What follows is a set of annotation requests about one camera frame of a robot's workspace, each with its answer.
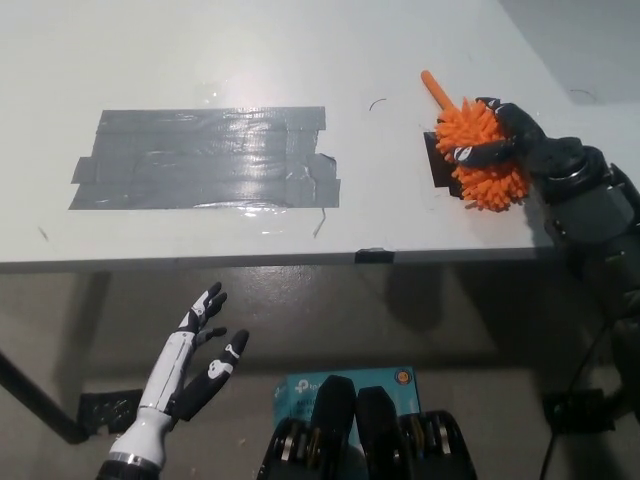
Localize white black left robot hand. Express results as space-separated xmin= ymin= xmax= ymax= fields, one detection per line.
xmin=107 ymin=281 xmax=251 ymax=466

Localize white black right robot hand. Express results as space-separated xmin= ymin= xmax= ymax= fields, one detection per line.
xmin=452 ymin=96 xmax=590 ymax=202

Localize orange microfibre duster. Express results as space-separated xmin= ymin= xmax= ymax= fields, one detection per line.
xmin=420 ymin=69 xmax=532 ymax=214

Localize black robot body blocks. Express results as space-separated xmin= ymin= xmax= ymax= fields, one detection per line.
xmin=258 ymin=373 xmax=476 ymax=480

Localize grey metal table leg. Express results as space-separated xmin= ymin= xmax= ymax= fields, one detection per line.
xmin=69 ymin=271 xmax=112 ymax=396

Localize black tape square patch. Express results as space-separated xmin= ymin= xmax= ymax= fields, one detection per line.
xmin=423 ymin=130 xmax=467 ymax=202

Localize teal tp-link router box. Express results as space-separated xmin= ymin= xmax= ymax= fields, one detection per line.
xmin=271 ymin=366 xmax=420 ymax=444

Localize black metal table leg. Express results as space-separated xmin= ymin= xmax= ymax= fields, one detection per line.
xmin=0 ymin=348 xmax=87 ymax=445

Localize small black edge tape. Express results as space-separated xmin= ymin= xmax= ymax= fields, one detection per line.
xmin=354 ymin=245 xmax=397 ymax=266

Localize thin black hanging cable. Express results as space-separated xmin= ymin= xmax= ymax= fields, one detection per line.
xmin=541 ymin=317 xmax=617 ymax=480

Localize large grey duct tape patch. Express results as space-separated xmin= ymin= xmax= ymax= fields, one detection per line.
xmin=67 ymin=105 xmax=343 ymax=212

